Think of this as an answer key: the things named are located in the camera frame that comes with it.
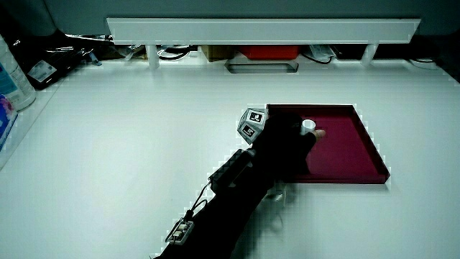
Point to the clear flat plastic tray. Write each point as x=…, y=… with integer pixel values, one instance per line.
x=262, y=67

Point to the person's left hand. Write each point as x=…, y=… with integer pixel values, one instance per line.
x=284, y=147

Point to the black forearm sensor box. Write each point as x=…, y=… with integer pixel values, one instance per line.
x=230, y=172

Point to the blue and pink packet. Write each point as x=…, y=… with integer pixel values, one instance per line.
x=5, y=118

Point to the small clear plastic piece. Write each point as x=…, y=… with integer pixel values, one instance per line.
x=277, y=194

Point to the orange-red box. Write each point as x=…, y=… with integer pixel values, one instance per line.
x=269, y=52

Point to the person's left forearm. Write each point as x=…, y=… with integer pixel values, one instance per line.
x=223, y=216

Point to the white plastic bottle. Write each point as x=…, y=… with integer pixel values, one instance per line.
x=14, y=81

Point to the white round device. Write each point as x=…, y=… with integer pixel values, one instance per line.
x=424, y=63

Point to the white shelf riser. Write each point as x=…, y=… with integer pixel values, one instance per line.
x=262, y=31

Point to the dark red tray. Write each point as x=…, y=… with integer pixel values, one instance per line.
x=345, y=151

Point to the white glue stick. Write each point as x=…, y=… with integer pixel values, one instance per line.
x=308, y=126

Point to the brown cardboard box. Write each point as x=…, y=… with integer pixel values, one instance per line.
x=217, y=52

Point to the black bag with white label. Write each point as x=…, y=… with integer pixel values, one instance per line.
x=54, y=66

